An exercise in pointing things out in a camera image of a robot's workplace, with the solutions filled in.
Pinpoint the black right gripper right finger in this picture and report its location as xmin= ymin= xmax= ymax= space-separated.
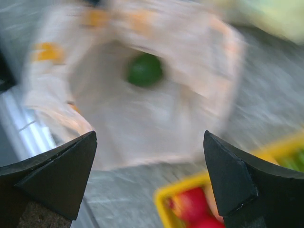
xmin=203 ymin=131 xmax=304 ymax=228

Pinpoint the red fake apple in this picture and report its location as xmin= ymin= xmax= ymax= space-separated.
xmin=168 ymin=188 xmax=225 ymax=228

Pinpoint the yellow plastic fruit tray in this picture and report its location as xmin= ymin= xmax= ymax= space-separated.
xmin=154 ymin=132 xmax=304 ymax=228

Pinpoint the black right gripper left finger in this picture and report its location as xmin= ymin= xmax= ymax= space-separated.
xmin=0 ymin=131 xmax=97 ymax=228

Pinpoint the green fake avocado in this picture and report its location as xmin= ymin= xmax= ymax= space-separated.
xmin=126 ymin=53 xmax=164 ymax=87

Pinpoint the translucent orange plastic bag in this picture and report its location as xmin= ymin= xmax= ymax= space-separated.
xmin=23 ymin=0 xmax=245 ymax=170

